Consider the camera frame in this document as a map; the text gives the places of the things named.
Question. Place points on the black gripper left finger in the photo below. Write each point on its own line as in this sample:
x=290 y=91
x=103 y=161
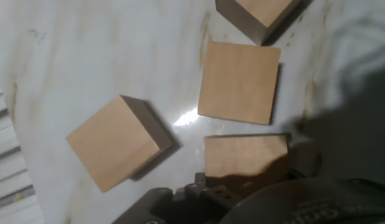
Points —
x=180 y=202

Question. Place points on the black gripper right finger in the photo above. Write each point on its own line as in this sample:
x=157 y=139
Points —
x=296 y=175

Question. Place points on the large wooden cube block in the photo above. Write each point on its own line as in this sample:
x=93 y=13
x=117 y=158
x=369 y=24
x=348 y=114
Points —
x=242 y=155
x=258 y=15
x=239 y=82
x=114 y=143

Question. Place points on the white marble pattern mat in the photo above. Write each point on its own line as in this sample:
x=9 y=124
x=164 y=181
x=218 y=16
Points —
x=86 y=62

